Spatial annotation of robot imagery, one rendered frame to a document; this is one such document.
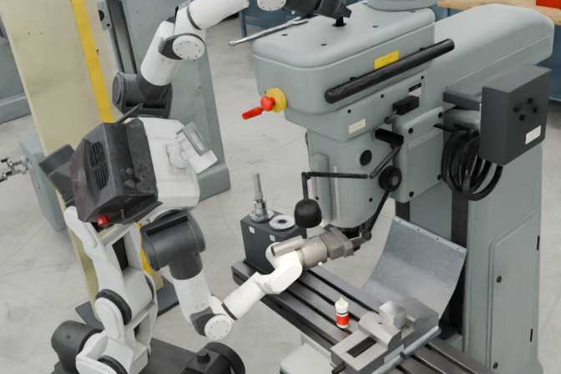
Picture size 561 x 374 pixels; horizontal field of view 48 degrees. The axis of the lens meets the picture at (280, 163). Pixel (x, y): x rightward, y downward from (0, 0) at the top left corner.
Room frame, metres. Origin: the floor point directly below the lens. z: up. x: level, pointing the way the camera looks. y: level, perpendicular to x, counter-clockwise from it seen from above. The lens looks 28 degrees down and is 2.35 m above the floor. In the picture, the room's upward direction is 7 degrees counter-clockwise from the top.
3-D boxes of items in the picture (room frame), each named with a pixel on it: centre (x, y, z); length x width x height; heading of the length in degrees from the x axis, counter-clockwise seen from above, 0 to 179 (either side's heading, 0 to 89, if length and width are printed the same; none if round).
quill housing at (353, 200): (1.60, -0.20, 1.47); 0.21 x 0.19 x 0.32; 37
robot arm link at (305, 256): (1.53, 0.00, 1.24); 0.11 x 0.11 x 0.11; 22
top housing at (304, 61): (1.60, -0.20, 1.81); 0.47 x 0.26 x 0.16; 127
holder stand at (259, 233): (1.95, 0.05, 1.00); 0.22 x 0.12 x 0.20; 47
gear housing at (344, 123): (1.62, -0.23, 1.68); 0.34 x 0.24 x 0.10; 127
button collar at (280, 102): (1.46, -0.01, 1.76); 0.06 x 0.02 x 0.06; 37
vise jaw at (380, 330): (1.44, -0.24, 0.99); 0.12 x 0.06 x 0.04; 35
